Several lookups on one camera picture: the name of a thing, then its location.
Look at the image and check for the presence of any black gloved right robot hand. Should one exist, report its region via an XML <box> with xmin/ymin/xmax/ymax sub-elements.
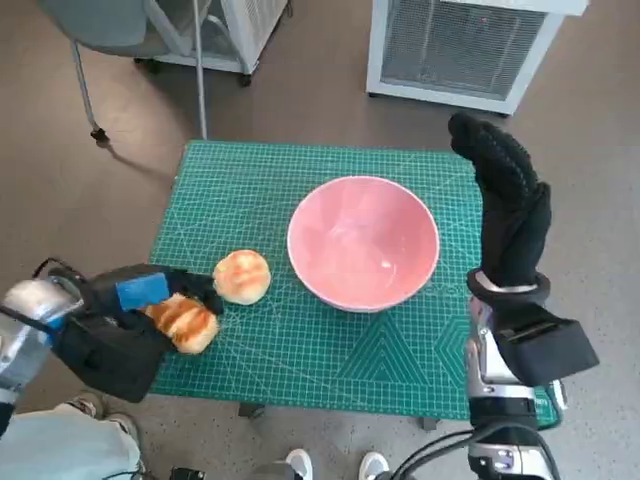
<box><xmin>447</xmin><ymin>112</ymin><xmax>554</xmax><ymax>289</ymax></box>

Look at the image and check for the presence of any round toy bread bun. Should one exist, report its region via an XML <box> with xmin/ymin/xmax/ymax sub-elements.
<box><xmin>212</xmin><ymin>251</ymin><xmax>274</xmax><ymax>305</ymax></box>

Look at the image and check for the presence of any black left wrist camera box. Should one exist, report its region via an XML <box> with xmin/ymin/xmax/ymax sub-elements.
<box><xmin>52</xmin><ymin>312</ymin><xmax>167</xmax><ymax>404</ymax></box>

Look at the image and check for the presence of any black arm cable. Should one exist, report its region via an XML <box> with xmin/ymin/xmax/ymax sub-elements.
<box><xmin>0</xmin><ymin>257</ymin><xmax>86</xmax><ymax>334</ymax></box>
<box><xmin>394</xmin><ymin>429</ymin><xmax>476</xmax><ymax>480</ymax></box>

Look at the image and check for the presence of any large white mesh cabinet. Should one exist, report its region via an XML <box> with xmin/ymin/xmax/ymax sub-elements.
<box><xmin>366</xmin><ymin>0</ymin><xmax>591</xmax><ymax>117</ymax></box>

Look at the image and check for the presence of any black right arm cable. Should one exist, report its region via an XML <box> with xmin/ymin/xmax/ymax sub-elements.
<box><xmin>394</xmin><ymin>429</ymin><xmax>476</xmax><ymax>480</ymax></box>

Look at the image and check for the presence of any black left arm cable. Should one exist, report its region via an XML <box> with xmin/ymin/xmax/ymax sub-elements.
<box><xmin>0</xmin><ymin>257</ymin><xmax>86</xmax><ymax>334</ymax></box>

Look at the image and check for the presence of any white wheeled cabinet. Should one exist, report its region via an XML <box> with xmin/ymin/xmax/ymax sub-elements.
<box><xmin>133</xmin><ymin>0</ymin><xmax>291</xmax><ymax>87</ymax></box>

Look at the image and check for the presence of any white shoe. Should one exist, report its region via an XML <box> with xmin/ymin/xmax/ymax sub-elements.
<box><xmin>285</xmin><ymin>448</ymin><xmax>315</xmax><ymax>480</ymax></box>
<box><xmin>359</xmin><ymin>451</ymin><xmax>392</xmax><ymax>480</ymax></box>

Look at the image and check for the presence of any green cutting mat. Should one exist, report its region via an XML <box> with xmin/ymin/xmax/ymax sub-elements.
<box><xmin>147</xmin><ymin>139</ymin><xmax>569</xmax><ymax>419</ymax></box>

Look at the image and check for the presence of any pink bowl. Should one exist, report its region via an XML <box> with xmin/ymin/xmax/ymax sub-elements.
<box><xmin>286</xmin><ymin>174</ymin><xmax>441</xmax><ymax>314</ymax></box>

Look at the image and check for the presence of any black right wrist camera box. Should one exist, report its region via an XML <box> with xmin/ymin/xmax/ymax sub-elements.
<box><xmin>494</xmin><ymin>299</ymin><xmax>600</xmax><ymax>386</ymax></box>

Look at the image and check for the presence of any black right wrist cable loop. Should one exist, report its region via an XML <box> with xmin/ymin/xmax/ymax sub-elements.
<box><xmin>548</xmin><ymin>379</ymin><xmax>570</xmax><ymax>427</ymax></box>

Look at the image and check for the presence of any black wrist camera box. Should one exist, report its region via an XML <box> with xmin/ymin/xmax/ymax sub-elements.
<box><xmin>52</xmin><ymin>312</ymin><xmax>167</xmax><ymax>404</ymax></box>
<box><xmin>494</xmin><ymin>299</ymin><xmax>600</xmax><ymax>386</ymax></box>

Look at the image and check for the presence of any long striped toy bread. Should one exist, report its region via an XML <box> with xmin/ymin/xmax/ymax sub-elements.
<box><xmin>144</xmin><ymin>294</ymin><xmax>221</xmax><ymax>355</ymax></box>

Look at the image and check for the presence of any grey chair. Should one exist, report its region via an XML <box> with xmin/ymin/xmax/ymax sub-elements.
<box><xmin>39</xmin><ymin>0</ymin><xmax>171</xmax><ymax>146</ymax></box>

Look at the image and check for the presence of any grey metal pole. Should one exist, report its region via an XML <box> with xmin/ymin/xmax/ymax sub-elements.
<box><xmin>192</xmin><ymin>0</ymin><xmax>209</xmax><ymax>141</ymax></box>

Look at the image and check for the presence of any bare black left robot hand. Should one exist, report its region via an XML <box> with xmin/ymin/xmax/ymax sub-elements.
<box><xmin>82</xmin><ymin>263</ymin><xmax>225</xmax><ymax>346</ymax></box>

